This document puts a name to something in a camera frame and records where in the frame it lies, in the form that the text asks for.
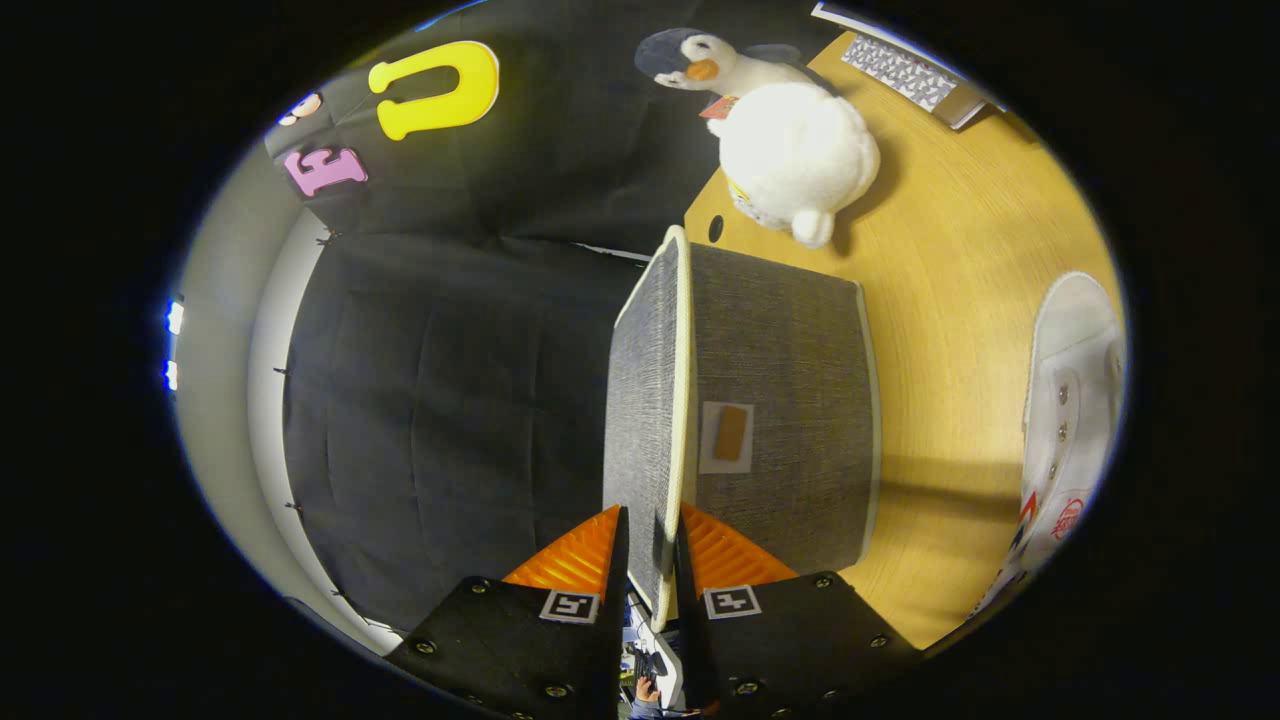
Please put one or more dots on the grey fabric storage box lid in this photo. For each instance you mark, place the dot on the grey fabric storage box lid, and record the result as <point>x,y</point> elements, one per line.
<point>640,400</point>

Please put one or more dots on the white plush toy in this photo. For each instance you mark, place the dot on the white plush toy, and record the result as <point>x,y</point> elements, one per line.
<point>800,150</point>

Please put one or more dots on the dark blue penguin plush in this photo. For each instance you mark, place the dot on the dark blue penguin plush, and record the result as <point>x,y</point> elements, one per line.
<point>665,50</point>

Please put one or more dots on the white canvas shoe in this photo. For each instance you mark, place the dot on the white canvas shoe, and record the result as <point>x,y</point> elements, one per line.
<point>1080,330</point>

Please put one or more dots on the white book with portrait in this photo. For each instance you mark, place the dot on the white book with portrait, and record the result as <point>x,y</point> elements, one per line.
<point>838,14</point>

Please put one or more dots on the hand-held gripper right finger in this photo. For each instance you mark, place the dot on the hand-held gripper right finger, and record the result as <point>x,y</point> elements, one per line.
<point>692,620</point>

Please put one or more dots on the patterned grey notebook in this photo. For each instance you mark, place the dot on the patterned grey notebook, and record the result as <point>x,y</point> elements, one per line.
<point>900,72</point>

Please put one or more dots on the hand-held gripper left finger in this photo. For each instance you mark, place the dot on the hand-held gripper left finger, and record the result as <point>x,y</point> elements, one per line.
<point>617,600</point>

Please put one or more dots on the grey fabric storage box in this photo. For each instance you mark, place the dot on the grey fabric storage box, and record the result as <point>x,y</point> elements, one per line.
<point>780,330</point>

